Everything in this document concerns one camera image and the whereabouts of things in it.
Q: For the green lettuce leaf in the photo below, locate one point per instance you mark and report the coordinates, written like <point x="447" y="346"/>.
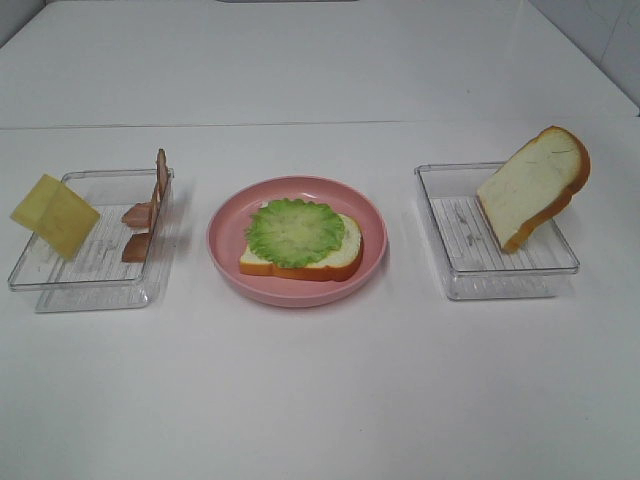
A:
<point x="294" y="233"/>

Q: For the bacon strip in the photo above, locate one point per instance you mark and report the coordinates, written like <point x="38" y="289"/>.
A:
<point x="137" y="247"/>
<point x="144" y="215"/>

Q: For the yellow cheese slice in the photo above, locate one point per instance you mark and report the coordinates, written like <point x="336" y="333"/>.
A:
<point x="34" y="205"/>
<point x="66" y="222"/>

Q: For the pink round plate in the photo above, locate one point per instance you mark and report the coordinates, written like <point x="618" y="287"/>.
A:
<point x="226" y="243"/>

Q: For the clear plastic left tray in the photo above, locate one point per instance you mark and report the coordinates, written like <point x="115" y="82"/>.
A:
<point x="97" y="278"/>

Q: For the white bread slice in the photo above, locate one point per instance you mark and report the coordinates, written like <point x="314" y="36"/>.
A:
<point x="340" y="265"/>

